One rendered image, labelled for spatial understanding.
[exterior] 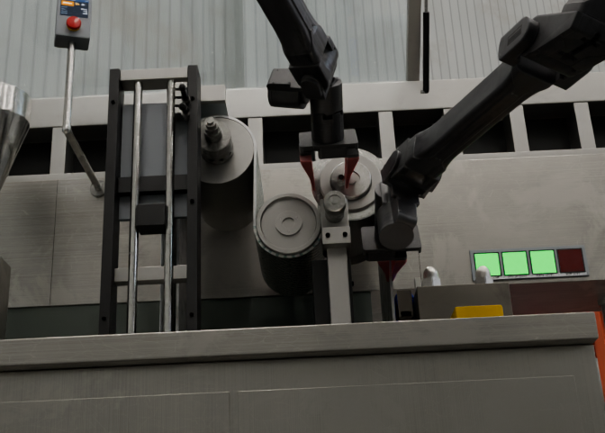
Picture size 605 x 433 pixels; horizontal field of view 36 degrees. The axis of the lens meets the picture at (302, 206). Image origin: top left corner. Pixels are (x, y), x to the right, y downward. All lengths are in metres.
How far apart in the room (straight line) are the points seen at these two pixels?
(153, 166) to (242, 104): 0.57
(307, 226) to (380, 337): 0.43
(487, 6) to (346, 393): 5.83
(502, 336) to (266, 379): 0.34
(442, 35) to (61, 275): 4.87
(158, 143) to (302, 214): 0.29
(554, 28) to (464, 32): 5.54
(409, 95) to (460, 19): 4.61
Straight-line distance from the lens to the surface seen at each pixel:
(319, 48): 1.52
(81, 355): 1.38
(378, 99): 2.21
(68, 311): 2.07
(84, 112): 2.26
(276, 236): 1.71
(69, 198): 2.16
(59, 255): 2.12
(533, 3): 7.32
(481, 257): 2.06
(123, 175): 1.68
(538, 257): 2.08
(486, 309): 1.40
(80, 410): 1.39
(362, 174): 1.73
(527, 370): 1.39
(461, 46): 6.68
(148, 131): 1.71
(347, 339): 1.34
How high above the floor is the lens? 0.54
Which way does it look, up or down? 23 degrees up
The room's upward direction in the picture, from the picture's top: 3 degrees counter-clockwise
